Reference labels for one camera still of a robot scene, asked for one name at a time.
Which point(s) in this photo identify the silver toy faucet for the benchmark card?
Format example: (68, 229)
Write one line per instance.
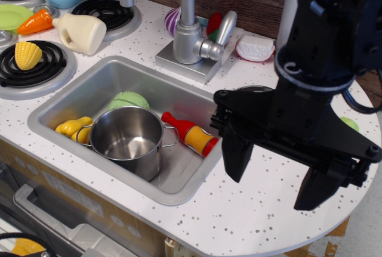
(190, 54)

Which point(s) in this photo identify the grey vertical pole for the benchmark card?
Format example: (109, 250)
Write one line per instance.
(287, 19)

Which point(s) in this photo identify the yellow toy corn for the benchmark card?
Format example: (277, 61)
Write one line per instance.
(27, 55)

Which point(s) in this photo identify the red toy strawberry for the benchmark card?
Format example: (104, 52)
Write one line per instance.
(213, 26)

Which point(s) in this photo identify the metal sink basin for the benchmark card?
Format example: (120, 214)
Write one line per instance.
(182, 170)

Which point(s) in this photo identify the yellow toy pepper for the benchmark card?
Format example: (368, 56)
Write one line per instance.
(76, 130)

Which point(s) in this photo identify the red white toy radish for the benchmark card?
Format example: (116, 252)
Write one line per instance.
(254, 49)

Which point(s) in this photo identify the stainless steel pot lid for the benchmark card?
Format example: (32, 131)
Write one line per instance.
(255, 89)

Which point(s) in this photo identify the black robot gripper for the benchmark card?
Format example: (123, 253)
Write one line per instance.
(296, 120)

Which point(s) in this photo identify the purple striped toy onion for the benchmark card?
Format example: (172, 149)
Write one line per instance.
(171, 19)

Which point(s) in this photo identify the grey oven door handle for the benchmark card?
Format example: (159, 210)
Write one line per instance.
(66, 232)

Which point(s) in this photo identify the rear right stove burner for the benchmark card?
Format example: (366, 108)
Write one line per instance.
(120, 21)

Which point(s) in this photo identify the green toy broccoli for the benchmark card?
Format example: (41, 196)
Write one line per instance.
(351, 123)

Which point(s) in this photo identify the cream toy milk jug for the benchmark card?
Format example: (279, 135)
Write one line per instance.
(80, 33)

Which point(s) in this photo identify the green toy cabbage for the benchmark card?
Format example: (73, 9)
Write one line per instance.
(128, 98)

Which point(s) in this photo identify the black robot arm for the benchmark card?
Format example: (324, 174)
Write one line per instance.
(357, 23)

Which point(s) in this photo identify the red yellow toy bottle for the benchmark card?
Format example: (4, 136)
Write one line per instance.
(192, 135)

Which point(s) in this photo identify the light green toy plate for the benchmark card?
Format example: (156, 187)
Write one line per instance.
(13, 16)

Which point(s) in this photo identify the yellow toy in oven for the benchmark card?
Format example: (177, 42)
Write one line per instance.
(25, 247)

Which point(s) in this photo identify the orange toy carrot piece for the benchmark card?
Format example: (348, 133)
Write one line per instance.
(38, 22)

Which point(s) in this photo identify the front left stove burner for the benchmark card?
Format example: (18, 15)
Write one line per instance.
(55, 69)

